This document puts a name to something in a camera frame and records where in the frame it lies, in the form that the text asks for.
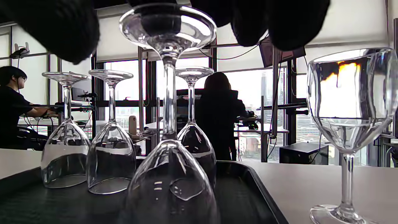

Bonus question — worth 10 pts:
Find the person's right hand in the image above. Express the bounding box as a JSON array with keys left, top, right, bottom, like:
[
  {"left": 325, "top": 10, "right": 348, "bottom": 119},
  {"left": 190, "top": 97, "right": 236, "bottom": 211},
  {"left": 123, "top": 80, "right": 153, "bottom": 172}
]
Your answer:
[{"left": 0, "top": 0, "right": 331, "bottom": 65}]

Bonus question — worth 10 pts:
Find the clear wine glass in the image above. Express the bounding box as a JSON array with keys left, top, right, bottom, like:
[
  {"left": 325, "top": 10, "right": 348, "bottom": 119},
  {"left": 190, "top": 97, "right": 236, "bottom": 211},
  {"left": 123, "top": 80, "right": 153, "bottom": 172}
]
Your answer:
[
  {"left": 119, "top": 4, "right": 220, "bottom": 224},
  {"left": 306, "top": 48, "right": 398, "bottom": 224},
  {"left": 175, "top": 66, "right": 217, "bottom": 187},
  {"left": 86, "top": 69, "right": 137, "bottom": 195},
  {"left": 41, "top": 72, "right": 91, "bottom": 189}
]

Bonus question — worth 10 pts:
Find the black monitor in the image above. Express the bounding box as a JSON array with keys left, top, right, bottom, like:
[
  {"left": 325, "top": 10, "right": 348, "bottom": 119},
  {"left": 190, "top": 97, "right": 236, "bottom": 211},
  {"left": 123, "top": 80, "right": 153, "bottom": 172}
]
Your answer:
[{"left": 259, "top": 39, "right": 307, "bottom": 68}]

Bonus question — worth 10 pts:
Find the black computer tower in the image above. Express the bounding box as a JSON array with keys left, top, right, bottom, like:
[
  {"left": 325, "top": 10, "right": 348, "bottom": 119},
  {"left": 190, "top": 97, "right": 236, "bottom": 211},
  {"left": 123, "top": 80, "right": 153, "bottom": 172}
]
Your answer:
[{"left": 279, "top": 142, "right": 329, "bottom": 165}]

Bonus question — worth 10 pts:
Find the black plastic tray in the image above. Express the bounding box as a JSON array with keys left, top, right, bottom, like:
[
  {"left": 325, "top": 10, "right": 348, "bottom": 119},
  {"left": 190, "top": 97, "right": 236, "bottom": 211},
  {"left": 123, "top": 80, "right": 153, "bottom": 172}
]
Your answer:
[{"left": 0, "top": 160, "right": 289, "bottom": 224}]

